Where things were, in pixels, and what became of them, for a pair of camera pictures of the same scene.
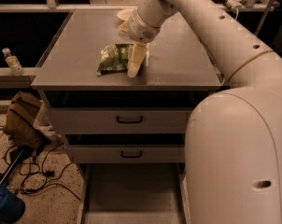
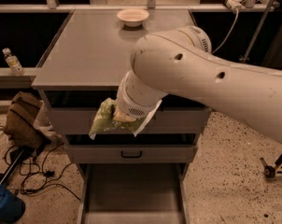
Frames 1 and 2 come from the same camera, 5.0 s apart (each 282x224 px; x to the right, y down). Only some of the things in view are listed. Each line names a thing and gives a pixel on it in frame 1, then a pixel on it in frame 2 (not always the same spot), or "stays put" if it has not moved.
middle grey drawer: [130, 153] stays put
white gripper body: [140, 28] → [132, 106]
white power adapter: [236, 1] stays put
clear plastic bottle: [12, 62] stays put
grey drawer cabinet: [126, 136] stays put
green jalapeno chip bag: [114, 58] → [104, 121]
